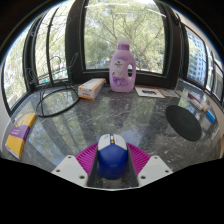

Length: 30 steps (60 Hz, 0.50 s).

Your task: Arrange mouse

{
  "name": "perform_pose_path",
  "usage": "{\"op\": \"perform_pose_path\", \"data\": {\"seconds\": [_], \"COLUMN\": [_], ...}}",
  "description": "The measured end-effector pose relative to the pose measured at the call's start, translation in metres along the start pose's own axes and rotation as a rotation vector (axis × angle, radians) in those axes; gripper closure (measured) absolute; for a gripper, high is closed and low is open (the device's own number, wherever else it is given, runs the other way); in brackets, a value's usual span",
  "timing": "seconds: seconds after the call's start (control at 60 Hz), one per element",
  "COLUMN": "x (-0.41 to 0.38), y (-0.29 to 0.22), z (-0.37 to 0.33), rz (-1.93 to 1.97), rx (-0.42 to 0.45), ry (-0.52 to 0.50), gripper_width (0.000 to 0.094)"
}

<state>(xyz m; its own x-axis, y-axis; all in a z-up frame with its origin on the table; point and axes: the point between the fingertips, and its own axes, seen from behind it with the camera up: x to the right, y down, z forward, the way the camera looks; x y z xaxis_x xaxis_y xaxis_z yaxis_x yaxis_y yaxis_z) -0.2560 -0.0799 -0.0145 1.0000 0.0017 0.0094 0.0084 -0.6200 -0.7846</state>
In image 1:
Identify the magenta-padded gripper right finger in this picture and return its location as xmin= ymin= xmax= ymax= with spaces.
xmin=127 ymin=143 xmax=174 ymax=188

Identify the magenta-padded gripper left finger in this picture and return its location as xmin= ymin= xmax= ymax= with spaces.
xmin=50 ymin=143 xmax=100 ymax=187

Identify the blue and white computer mouse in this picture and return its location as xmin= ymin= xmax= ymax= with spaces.
xmin=96 ymin=133 xmax=129 ymax=181

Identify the pale printed pamphlet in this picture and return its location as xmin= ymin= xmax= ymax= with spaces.
xmin=159 ymin=88 xmax=181 ymax=99

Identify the red book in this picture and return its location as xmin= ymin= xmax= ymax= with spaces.
xmin=186 ymin=92 xmax=205 ymax=104

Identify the purple detergent bottle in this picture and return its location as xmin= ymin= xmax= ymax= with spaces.
xmin=108 ymin=37 xmax=137 ymax=94

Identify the white and orange carton box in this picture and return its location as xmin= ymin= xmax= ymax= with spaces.
xmin=77 ymin=77 xmax=107 ymax=101

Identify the black cable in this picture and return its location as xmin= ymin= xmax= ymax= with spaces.
xmin=26 ymin=56 xmax=80 ymax=118

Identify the small blue box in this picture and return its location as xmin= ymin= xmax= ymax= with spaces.
xmin=204 ymin=109 xmax=217 ymax=125

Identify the round black mouse pad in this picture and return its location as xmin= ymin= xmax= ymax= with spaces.
xmin=165 ymin=104 xmax=203 ymax=142

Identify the white booklet with dark picture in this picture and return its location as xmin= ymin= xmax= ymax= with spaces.
xmin=134 ymin=86 xmax=166 ymax=99

